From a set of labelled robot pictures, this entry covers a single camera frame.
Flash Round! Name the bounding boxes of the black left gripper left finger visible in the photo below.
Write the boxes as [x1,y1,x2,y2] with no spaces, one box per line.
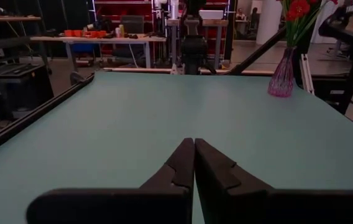
[25,138,195,224]

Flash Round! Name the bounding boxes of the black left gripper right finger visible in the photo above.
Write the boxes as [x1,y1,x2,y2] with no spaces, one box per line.
[194,138,353,224]

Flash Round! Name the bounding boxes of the large red flower bunch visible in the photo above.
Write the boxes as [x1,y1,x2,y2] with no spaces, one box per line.
[276,0,341,50]

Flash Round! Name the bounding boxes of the purple patterned vase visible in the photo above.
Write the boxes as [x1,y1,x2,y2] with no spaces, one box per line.
[267,46,298,98]

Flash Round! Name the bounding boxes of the teal table mat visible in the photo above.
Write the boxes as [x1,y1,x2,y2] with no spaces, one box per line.
[0,71,353,224]

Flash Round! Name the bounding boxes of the large black equipment case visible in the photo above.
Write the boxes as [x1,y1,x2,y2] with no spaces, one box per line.
[0,62,55,122]

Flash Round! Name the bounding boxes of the wooden workbench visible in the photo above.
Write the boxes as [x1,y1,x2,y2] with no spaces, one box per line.
[30,34,167,69]

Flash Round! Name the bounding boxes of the orange bins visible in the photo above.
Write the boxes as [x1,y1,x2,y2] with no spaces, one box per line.
[63,29,108,39]

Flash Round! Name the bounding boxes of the white round column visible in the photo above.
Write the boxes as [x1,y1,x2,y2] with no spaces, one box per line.
[255,0,283,46]

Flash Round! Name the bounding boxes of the person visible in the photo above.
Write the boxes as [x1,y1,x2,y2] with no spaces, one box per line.
[250,6,260,29]
[235,7,247,22]

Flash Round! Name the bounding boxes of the red shelving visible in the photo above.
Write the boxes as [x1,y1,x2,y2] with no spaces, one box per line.
[94,0,236,57]

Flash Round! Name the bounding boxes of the white rectangular box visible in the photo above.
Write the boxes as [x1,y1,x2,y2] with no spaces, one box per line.
[198,9,224,20]

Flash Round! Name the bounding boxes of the white frame bracket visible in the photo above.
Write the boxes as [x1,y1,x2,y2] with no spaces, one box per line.
[300,53,316,96]

